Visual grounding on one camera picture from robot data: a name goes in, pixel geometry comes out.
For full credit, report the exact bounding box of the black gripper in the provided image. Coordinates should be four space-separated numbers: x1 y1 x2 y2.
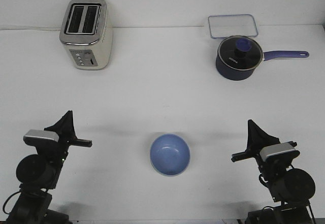
231 119 300 176
44 110 92 163

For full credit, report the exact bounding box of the blue bowl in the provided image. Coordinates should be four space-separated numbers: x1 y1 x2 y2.
149 134 190 176

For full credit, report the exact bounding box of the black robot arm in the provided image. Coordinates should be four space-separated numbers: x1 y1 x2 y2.
5 110 92 223
231 119 316 223

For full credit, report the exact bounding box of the dark blue saucepan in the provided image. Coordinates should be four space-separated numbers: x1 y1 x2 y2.
216 50 309 81

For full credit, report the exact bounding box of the glass pot lid blue knob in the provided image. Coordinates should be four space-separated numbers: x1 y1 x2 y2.
218 36 263 71

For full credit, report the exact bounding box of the silver two-slot toaster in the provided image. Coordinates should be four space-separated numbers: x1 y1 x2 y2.
59 0 113 71

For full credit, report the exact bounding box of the clear blue-rimmed container lid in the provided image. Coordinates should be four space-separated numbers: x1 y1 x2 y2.
208 14 258 39

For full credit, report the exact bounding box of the white toaster power cord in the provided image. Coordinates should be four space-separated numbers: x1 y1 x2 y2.
0 26 62 31

